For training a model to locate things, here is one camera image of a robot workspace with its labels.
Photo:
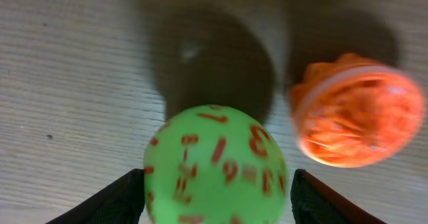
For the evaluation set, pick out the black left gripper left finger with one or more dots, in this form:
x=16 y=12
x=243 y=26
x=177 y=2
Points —
x=121 y=202

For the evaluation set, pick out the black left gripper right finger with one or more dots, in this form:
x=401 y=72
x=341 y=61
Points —
x=314 y=202

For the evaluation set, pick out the green ball with numbers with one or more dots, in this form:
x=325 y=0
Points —
x=214 y=164

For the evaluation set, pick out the orange lattice ball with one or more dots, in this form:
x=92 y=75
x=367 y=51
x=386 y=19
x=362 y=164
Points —
x=355 y=111

